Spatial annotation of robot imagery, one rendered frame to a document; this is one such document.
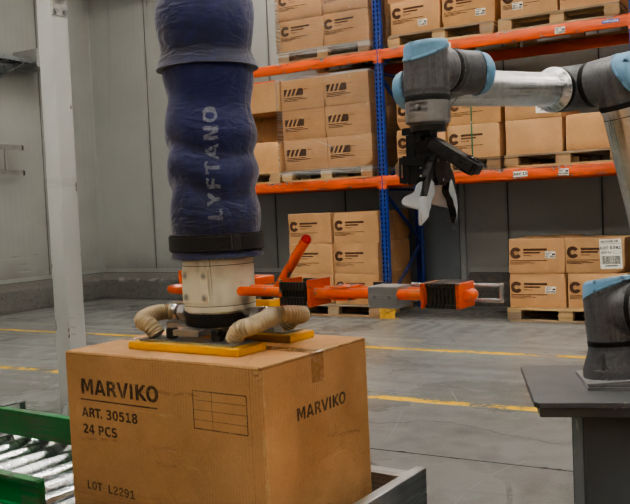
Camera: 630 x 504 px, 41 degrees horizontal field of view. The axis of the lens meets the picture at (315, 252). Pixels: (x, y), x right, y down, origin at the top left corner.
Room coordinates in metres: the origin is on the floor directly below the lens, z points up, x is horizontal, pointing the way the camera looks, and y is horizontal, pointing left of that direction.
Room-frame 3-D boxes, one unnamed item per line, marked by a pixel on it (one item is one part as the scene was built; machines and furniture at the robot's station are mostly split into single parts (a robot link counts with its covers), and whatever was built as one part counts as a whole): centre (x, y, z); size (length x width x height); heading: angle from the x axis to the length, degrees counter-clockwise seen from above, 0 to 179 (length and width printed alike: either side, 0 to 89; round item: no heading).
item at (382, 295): (1.75, -0.15, 1.08); 0.07 x 0.07 x 0.04; 55
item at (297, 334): (2.09, 0.18, 0.98); 0.34 x 0.10 x 0.05; 55
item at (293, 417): (2.01, 0.25, 0.75); 0.60 x 0.40 x 0.40; 55
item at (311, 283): (1.87, 0.03, 1.08); 0.10 x 0.08 x 0.06; 145
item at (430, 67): (1.71, -0.24, 1.53); 0.10 x 0.09 x 0.12; 129
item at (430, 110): (1.70, -0.24, 1.44); 0.10 x 0.09 x 0.05; 146
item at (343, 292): (2.00, 0.00, 1.08); 0.93 x 0.30 x 0.04; 55
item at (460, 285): (1.67, -0.26, 1.08); 0.08 x 0.07 x 0.05; 55
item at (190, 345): (1.94, 0.29, 0.97); 0.34 x 0.10 x 0.05; 55
